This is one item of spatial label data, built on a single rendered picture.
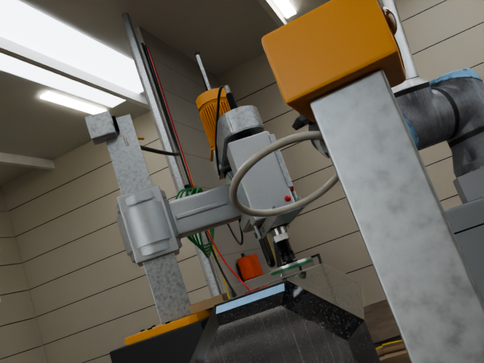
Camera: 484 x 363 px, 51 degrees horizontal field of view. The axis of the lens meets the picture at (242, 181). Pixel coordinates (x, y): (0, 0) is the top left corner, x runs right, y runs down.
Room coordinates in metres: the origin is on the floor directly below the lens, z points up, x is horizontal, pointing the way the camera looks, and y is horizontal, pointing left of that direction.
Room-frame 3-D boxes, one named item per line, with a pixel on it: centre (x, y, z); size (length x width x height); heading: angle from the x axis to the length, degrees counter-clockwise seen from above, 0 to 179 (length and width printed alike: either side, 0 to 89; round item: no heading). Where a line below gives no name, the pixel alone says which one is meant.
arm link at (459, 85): (1.40, -0.64, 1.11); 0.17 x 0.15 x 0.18; 107
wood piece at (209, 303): (2.91, 0.40, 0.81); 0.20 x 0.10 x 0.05; 79
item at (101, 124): (2.90, 0.68, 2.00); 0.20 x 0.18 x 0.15; 71
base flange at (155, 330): (3.04, 0.62, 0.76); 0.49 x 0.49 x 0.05; 71
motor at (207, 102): (3.22, -0.02, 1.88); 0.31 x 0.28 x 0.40; 98
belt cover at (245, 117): (2.91, -0.04, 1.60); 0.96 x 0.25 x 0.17; 8
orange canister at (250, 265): (5.90, 0.22, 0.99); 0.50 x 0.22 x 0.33; 162
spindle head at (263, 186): (2.64, -0.08, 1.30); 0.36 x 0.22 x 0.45; 8
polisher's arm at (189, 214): (3.09, 0.43, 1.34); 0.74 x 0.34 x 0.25; 106
